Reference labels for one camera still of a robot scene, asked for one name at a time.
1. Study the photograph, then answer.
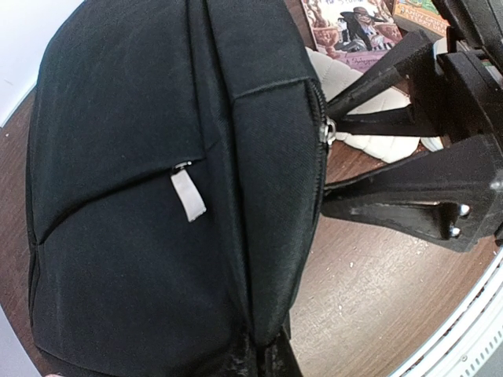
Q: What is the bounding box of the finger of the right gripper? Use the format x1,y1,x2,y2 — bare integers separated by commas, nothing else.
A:
321,135,502,251

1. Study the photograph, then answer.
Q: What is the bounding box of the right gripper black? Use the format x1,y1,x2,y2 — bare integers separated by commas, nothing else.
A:
327,1,502,143

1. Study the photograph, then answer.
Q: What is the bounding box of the beige fabric pencil pouch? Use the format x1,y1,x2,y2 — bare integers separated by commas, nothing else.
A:
306,46,421,164

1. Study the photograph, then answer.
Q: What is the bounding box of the black student backpack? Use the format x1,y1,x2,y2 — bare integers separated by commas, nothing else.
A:
26,1,329,376

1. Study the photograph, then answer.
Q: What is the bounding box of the purple illustrated paperback book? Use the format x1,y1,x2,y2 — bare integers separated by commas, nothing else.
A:
303,0,402,73

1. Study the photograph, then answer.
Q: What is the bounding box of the green orange paperback book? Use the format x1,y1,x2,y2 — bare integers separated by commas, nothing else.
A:
393,0,449,37

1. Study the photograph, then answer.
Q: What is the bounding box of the front aluminium rail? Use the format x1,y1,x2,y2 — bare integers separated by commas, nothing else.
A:
391,251,502,376

